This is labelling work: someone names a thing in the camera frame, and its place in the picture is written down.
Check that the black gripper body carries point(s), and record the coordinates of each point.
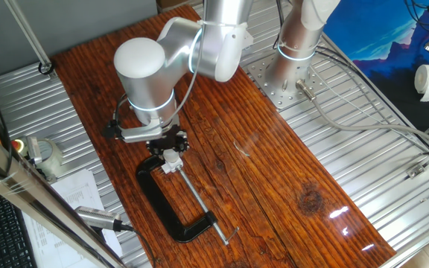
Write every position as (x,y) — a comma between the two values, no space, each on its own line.
(168,138)

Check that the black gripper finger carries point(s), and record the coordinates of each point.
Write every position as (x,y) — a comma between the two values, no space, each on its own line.
(154,147)
(184,143)

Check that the white light bulb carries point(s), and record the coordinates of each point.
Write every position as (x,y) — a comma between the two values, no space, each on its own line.
(170,154)

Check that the white bulb socket adapter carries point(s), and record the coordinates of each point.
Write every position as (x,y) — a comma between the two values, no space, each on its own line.
(171,167)

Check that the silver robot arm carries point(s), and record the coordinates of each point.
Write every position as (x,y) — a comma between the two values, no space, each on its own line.
(147,82)

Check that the black C-clamp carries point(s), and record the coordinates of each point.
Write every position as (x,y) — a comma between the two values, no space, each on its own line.
(158,201)

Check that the brown wooden board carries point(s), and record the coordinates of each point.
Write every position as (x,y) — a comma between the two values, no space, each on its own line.
(259,167)

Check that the silver ribbed handheld device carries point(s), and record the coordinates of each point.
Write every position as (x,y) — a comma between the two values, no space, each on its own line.
(95,217)

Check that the printed paper sheets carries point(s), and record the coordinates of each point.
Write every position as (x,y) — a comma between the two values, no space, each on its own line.
(73,191)

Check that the clear tape roll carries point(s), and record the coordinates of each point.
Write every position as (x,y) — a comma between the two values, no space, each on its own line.
(52,160)

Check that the blue mountain poster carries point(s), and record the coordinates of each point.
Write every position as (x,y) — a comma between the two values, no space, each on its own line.
(386,44)

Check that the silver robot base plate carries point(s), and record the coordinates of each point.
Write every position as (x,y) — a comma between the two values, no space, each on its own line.
(263,80)

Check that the steel frame beam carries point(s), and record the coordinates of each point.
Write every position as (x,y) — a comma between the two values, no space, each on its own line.
(32,197)

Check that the diagonal aluminium frame post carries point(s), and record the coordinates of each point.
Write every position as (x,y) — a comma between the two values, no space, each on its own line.
(28,35)

